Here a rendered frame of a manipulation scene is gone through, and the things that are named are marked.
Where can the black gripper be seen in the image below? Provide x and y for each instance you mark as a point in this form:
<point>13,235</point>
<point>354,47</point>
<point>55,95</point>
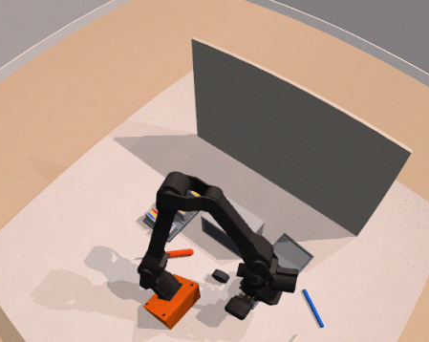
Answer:
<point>238,306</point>

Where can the dark grey panel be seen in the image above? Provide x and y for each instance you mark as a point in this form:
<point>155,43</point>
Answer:
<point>323,155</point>

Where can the blue thin rod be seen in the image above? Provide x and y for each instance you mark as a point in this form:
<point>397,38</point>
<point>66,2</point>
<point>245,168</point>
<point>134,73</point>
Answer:
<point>315,312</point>

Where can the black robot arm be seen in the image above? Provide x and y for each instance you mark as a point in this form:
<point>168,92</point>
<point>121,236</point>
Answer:
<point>260,261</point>

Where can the orange cylinder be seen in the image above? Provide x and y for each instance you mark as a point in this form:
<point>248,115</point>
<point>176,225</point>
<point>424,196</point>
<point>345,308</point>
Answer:
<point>177,253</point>

